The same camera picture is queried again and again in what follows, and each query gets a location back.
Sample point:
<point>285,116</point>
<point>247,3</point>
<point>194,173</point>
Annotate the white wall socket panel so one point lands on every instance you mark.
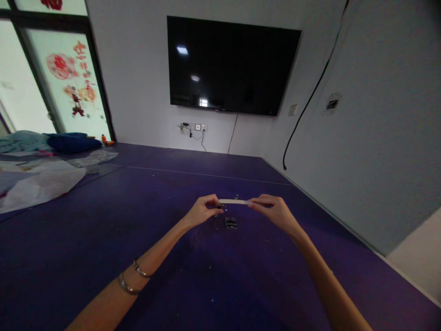
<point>194,127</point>

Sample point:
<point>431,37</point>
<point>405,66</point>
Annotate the black wall television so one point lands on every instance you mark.
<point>231,65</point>

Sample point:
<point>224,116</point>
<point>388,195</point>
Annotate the black ridged rectangular part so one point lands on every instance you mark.
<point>231,222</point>

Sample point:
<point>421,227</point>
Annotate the white curved strip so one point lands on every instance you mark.
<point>234,202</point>

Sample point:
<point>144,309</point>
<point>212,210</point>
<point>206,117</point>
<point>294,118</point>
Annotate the person's right hand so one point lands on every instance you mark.
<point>277,213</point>

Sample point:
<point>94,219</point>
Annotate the clear crumpled plastic bag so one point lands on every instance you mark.
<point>98,159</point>

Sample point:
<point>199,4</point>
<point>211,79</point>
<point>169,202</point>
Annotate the window with red paper decorations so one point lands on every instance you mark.
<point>44,69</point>

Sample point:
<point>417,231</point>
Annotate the person's right thumb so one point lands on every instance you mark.
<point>256,206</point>

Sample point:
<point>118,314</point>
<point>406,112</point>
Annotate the white plastic sheet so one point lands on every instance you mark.
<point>38,184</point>

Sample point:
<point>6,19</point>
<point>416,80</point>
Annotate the person's right fingers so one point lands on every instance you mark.
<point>272,211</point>

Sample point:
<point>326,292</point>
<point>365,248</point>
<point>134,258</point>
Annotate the white wall control panel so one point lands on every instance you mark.
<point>332,103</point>

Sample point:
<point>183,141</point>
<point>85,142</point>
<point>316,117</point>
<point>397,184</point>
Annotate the beige wall switch plate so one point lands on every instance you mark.
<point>293,110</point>

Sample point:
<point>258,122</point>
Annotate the person's left thumb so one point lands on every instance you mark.
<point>215,210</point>

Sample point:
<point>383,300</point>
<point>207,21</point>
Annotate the person's right index finger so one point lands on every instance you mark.
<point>260,197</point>

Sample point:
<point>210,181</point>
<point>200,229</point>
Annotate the person's left hand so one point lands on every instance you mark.
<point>200,211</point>

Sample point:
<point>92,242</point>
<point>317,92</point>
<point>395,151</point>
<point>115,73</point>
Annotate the orange bottle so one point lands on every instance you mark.
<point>103,138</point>

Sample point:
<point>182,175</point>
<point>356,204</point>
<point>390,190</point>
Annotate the dark blue cushion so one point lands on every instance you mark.
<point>70,141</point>

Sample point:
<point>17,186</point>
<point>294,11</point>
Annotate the small black metal clip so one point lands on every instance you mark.
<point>221,206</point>

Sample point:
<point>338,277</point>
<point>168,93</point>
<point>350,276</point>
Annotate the light blue crumpled cloth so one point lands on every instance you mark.
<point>22,141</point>

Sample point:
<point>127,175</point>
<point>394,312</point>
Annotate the person's left index finger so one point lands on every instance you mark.
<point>208,198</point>

